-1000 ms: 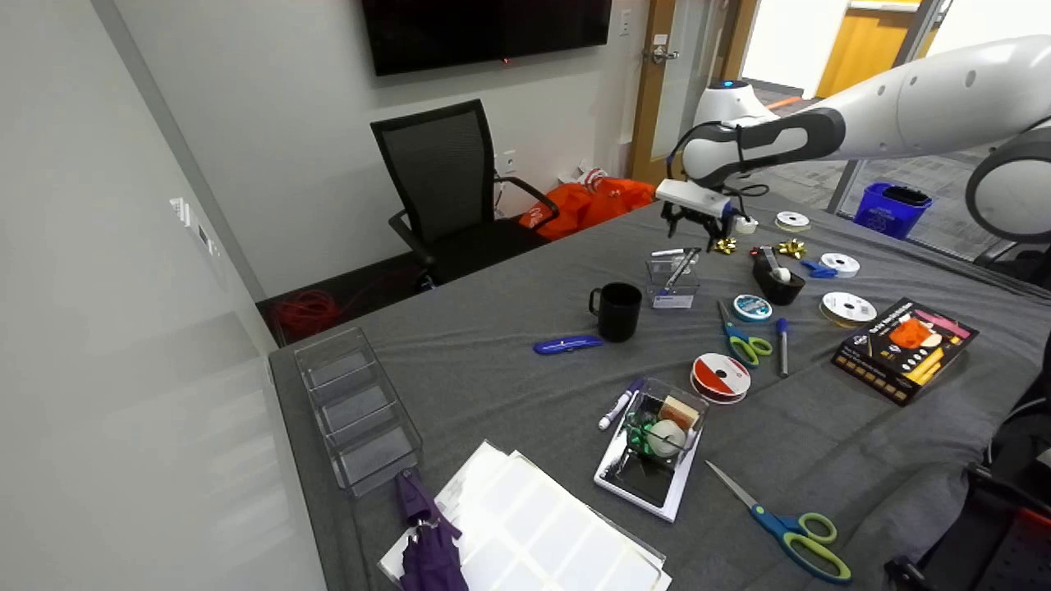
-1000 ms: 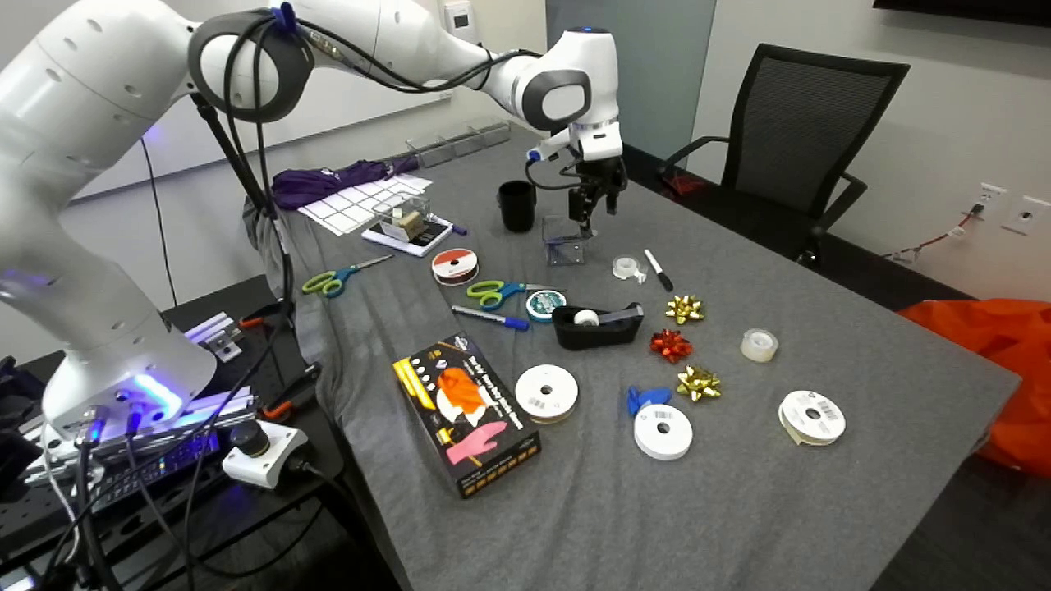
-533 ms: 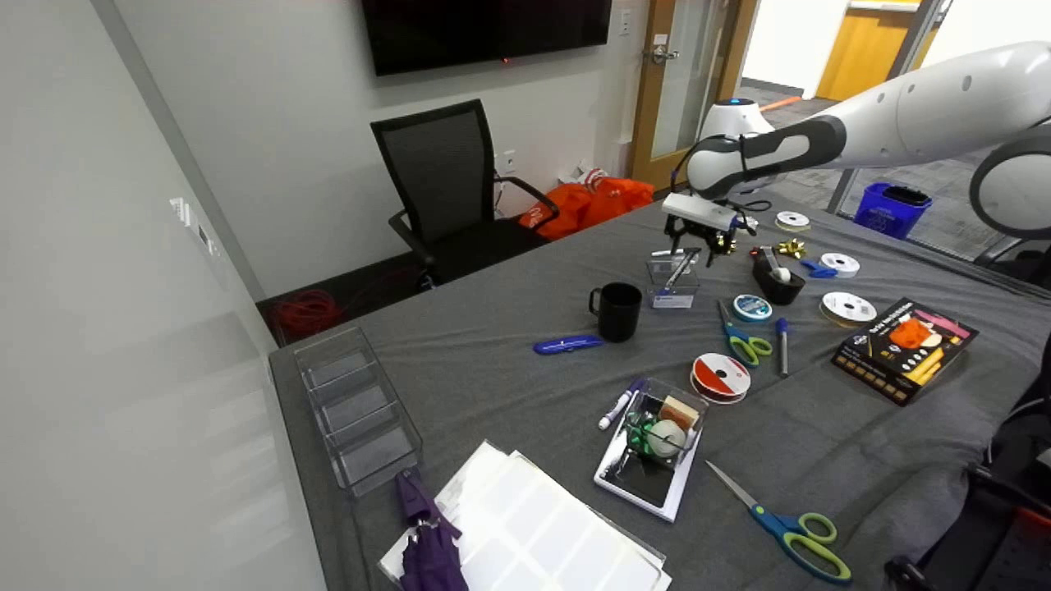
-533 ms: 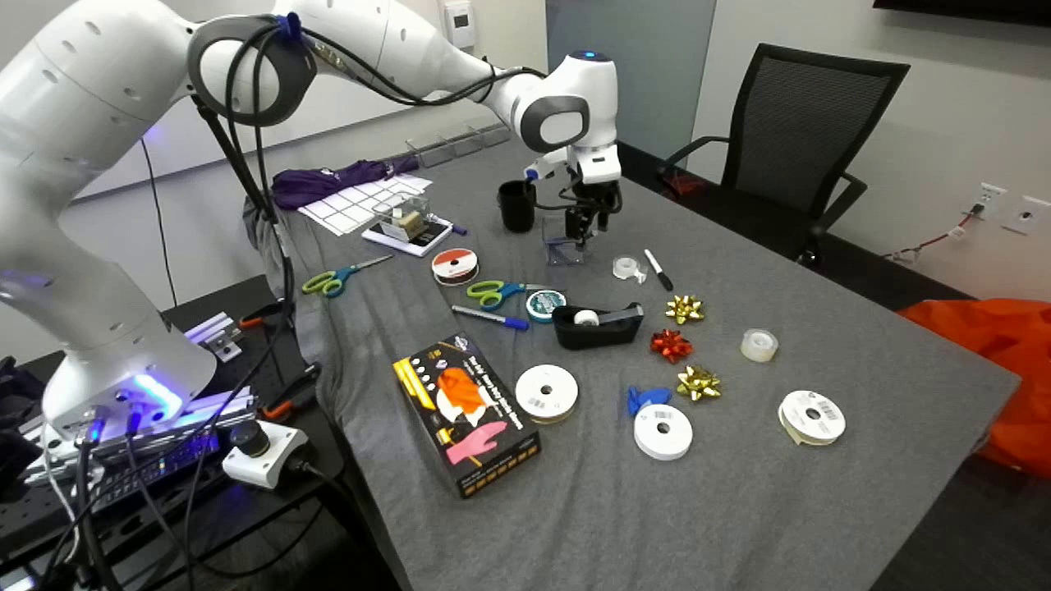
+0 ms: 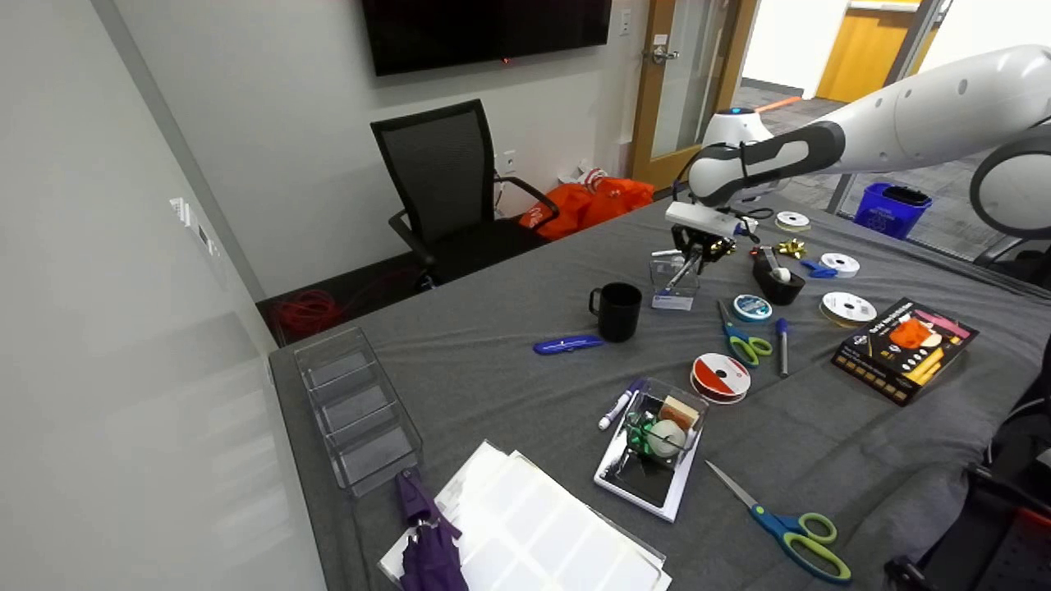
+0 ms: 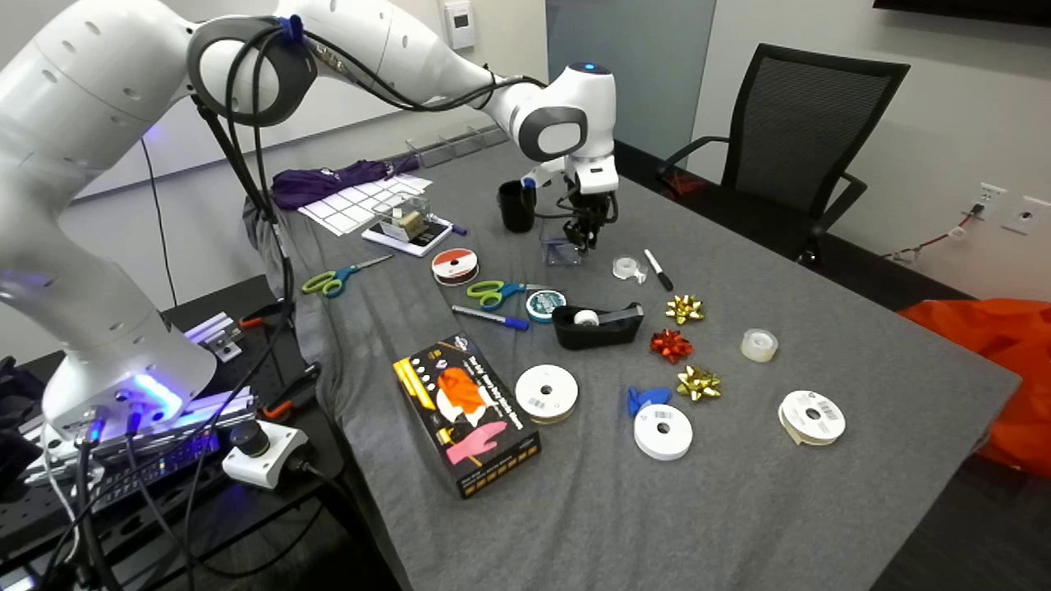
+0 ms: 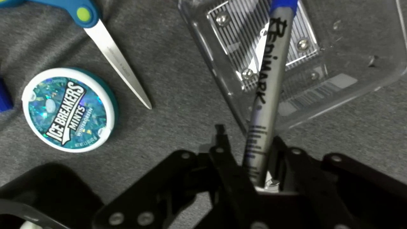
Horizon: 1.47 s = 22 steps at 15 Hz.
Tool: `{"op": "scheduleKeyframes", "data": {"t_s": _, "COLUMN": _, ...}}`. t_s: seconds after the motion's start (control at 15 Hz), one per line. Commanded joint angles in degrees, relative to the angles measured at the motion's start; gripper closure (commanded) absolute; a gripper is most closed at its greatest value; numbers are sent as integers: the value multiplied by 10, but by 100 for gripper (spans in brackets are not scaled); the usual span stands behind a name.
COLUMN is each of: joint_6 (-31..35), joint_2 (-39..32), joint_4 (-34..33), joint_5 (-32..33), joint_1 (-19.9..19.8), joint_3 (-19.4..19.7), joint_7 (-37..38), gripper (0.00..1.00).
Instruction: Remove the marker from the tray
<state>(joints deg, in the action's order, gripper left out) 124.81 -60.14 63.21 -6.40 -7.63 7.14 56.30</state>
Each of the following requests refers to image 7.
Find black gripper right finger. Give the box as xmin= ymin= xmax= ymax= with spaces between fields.
xmin=264 ymin=135 xmax=407 ymax=229

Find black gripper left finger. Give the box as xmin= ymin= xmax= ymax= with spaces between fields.
xmin=91 ymin=124 xmax=265 ymax=229

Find clear plastic tray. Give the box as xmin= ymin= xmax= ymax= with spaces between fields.
xmin=177 ymin=0 xmax=407 ymax=135

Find grey table cloth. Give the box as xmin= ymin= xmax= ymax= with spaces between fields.
xmin=0 ymin=0 xmax=407 ymax=229

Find black tape dispenser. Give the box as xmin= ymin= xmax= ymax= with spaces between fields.
xmin=0 ymin=162 xmax=106 ymax=229

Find Ice Breakers mints tin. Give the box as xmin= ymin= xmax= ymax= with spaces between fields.
xmin=21 ymin=67 xmax=120 ymax=154

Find blue and green scissors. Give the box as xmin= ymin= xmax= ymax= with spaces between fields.
xmin=0 ymin=0 xmax=154 ymax=111

